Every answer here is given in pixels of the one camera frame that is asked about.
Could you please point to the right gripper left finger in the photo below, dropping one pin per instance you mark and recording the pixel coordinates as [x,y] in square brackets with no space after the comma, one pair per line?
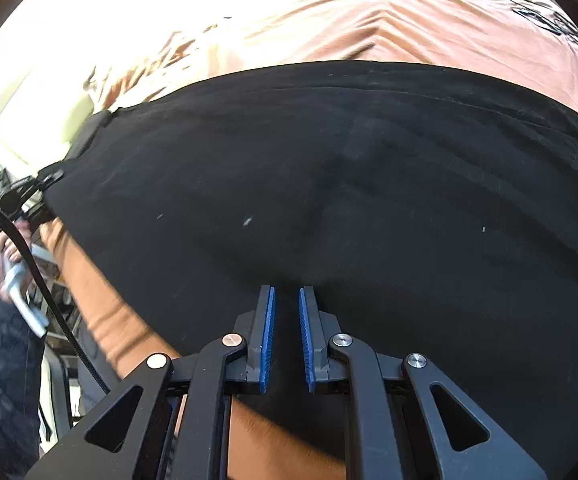
[170,418]

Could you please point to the dark sleeve left forearm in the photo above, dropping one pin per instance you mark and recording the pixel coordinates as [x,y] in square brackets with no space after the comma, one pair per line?
[20,374]

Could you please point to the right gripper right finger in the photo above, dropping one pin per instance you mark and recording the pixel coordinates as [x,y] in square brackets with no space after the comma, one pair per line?
[405,419]

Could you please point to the orange bed blanket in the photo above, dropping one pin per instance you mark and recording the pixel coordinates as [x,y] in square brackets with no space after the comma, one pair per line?
[524,42]

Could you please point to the person left hand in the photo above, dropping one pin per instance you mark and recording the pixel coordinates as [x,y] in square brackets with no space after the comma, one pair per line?
[10,256]

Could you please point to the black pants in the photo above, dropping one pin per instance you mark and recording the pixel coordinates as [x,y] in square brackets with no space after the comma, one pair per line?
[432,210]

